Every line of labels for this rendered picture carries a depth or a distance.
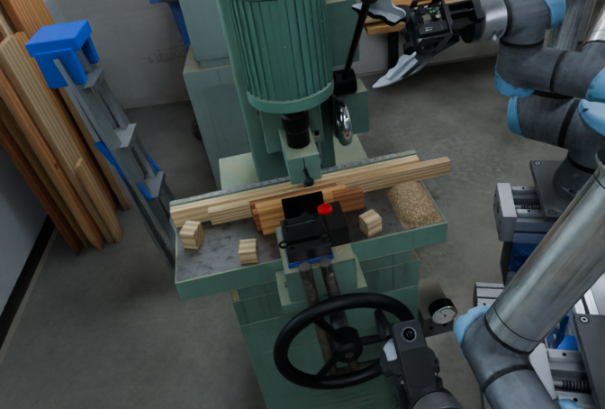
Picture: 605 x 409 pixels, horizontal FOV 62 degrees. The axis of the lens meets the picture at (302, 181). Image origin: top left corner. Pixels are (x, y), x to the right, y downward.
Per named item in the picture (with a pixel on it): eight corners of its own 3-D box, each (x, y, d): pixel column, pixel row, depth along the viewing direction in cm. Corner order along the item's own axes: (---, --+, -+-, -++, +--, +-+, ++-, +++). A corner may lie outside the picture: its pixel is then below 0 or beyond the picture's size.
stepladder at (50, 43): (169, 294, 223) (16, 51, 150) (177, 253, 242) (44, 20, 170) (204, 287, 221) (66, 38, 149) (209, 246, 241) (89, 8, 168)
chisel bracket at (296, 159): (292, 191, 111) (286, 159, 105) (283, 155, 122) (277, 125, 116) (325, 184, 111) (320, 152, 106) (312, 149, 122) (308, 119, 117)
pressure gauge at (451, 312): (431, 331, 122) (433, 310, 117) (426, 318, 125) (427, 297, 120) (456, 325, 122) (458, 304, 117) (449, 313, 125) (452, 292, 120)
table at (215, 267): (180, 339, 101) (172, 321, 98) (181, 236, 125) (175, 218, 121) (465, 272, 105) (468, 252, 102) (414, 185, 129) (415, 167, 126)
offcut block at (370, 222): (373, 222, 112) (372, 208, 110) (382, 230, 110) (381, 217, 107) (359, 229, 111) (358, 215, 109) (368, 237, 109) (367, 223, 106)
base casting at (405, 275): (238, 327, 118) (229, 303, 112) (223, 181, 162) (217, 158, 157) (420, 285, 121) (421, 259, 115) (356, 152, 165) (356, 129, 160)
